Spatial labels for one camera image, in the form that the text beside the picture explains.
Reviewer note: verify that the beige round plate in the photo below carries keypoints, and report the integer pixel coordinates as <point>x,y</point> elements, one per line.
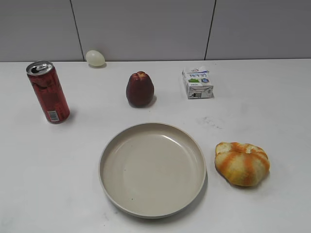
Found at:
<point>152,170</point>

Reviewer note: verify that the red cola can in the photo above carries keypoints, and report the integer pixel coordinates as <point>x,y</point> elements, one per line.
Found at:
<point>45,82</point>

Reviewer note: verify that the peeled orange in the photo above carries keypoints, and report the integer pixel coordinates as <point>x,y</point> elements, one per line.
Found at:
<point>240,164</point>

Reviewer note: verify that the small white milk carton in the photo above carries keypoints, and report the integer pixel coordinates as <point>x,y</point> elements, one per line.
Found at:
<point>197,83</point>

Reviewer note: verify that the pale white egg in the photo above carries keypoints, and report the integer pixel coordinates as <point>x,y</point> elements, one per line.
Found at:
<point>95,58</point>

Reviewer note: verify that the dark red wax apple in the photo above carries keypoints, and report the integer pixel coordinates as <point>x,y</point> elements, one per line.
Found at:
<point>140,90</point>

